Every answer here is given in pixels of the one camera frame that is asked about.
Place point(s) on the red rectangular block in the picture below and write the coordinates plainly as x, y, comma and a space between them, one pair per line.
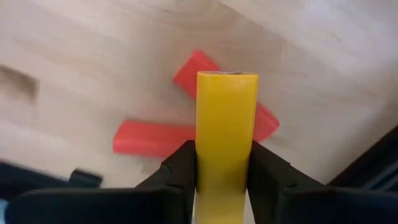
149, 138
192, 74

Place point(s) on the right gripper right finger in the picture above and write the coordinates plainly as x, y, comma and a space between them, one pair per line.
270, 168

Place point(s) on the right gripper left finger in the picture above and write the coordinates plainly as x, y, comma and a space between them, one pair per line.
174, 168

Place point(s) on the yellow rectangular block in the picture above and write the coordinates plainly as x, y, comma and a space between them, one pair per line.
225, 124

